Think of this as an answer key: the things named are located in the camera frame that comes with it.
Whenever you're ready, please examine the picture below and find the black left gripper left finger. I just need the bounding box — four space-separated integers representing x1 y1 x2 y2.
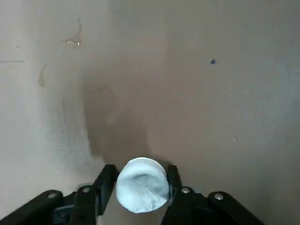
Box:
0 164 118 225

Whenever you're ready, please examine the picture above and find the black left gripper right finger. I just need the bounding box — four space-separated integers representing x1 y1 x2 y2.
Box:
161 165 265 225

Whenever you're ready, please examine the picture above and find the white modeling clay lump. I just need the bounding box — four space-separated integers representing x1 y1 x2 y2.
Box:
116 157 169 214

